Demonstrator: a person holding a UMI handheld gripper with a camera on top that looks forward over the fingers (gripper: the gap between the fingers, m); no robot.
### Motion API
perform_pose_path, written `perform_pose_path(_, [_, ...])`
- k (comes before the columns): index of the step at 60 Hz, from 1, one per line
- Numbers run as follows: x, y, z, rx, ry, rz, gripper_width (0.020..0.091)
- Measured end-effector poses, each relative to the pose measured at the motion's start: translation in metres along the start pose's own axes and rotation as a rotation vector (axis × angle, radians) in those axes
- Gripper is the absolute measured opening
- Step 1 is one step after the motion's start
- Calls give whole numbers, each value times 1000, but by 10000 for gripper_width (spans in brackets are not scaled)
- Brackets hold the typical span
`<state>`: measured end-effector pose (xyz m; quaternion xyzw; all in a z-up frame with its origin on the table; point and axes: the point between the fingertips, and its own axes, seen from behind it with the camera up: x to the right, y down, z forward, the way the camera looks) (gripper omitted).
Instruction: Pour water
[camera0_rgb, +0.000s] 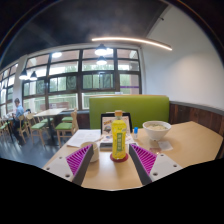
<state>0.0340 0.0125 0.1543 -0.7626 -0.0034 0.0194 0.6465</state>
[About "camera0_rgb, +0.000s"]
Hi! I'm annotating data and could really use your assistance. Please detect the yellow drink bottle orange cap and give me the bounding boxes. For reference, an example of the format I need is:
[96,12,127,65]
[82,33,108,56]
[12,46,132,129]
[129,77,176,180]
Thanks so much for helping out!
[111,110,128,161]

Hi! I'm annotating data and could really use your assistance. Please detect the wooden chairs with green seats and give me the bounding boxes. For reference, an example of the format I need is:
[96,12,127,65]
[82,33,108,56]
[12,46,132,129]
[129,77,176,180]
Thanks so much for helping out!
[0,108,80,148]

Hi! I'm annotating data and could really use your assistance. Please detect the person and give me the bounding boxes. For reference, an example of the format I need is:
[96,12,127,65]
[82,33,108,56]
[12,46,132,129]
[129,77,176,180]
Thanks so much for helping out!
[11,97,26,144]

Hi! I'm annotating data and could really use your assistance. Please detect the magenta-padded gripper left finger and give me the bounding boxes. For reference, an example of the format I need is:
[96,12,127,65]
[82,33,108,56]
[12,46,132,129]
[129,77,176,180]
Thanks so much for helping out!
[43,143,95,186]

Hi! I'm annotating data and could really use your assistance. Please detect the white printed paper sheet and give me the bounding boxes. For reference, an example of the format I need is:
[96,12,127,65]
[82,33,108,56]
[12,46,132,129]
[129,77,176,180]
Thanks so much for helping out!
[66,129,102,149]

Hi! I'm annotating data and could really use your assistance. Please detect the light wooden dining table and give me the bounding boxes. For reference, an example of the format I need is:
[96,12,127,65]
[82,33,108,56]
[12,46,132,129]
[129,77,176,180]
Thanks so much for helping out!
[34,108,68,146]

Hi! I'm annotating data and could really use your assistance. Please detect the long curved strip light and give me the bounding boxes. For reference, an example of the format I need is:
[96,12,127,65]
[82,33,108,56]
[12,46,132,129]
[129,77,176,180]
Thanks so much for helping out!
[91,36,173,52]

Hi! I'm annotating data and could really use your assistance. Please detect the black pendant ceiling lamps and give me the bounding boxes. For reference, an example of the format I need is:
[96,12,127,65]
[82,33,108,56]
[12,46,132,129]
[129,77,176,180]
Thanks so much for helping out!
[18,43,109,82]

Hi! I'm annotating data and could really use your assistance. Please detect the green upholstered booth bench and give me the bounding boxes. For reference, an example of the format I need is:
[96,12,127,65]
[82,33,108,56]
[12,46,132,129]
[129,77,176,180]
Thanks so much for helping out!
[88,94,170,130]

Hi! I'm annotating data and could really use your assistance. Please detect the black-framed tablet with pictures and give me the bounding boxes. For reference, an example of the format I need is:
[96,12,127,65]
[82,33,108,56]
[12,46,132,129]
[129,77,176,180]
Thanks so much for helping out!
[100,112,133,139]

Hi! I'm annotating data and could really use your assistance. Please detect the white bowl with food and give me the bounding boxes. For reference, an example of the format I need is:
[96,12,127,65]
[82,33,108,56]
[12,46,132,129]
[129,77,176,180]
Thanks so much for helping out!
[142,120,172,142]

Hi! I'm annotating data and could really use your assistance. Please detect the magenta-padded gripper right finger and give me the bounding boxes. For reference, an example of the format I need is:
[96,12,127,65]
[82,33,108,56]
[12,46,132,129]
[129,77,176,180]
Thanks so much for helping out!
[128,143,183,186]

